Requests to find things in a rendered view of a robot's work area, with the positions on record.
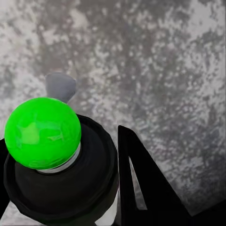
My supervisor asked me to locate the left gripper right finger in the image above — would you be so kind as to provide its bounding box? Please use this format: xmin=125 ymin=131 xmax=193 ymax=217
xmin=118 ymin=125 xmax=196 ymax=226

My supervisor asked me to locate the insectifuge atomizer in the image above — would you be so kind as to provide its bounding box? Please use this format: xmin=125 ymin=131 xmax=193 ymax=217
xmin=3 ymin=72 xmax=120 ymax=226

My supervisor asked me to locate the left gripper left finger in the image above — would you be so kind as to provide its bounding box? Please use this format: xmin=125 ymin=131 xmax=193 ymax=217
xmin=0 ymin=139 xmax=10 ymax=219

